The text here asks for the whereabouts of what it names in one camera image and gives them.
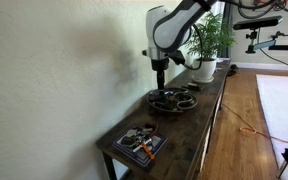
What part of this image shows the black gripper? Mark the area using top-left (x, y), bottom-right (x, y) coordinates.
top-left (151, 58), bottom-right (169, 89)

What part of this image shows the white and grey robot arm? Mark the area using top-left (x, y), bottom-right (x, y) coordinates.
top-left (142, 0), bottom-right (216, 90)

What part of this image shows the round dark tray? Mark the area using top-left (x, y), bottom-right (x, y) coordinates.
top-left (146, 88), bottom-right (198, 113)

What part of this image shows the small black device on table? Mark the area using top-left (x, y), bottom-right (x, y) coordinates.
top-left (181, 83), bottom-right (204, 91)

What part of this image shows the white plant pot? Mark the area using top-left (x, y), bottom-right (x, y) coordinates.
top-left (192, 59), bottom-right (216, 83)

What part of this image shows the green potted plant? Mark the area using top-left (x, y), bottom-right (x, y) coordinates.
top-left (186, 13), bottom-right (235, 61)

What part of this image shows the black object on floor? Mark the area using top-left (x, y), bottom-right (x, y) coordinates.
top-left (227, 64), bottom-right (238, 77)

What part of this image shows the dark wooden console table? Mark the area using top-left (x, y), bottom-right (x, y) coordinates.
top-left (96, 61), bottom-right (230, 180)

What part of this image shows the white rug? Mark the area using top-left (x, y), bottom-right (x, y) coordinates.
top-left (256, 74), bottom-right (288, 164)

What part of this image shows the orange handled tool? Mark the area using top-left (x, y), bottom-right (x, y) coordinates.
top-left (141, 143), bottom-right (155, 160)

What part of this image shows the black camera bar on stand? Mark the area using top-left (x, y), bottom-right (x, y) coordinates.
top-left (233, 16), bottom-right (283, 54)

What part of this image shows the bicycle on wall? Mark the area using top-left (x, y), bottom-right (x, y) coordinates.
top-left (238, 0), bottom-right (288, 19)

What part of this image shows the orange cable on floor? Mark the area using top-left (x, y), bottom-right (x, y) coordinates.
top-left (221, 101), bottom-right (288, 145)

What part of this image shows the black cable on floor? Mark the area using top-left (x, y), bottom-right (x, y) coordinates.
top-left (259, 47), bottom-right (288, 76)

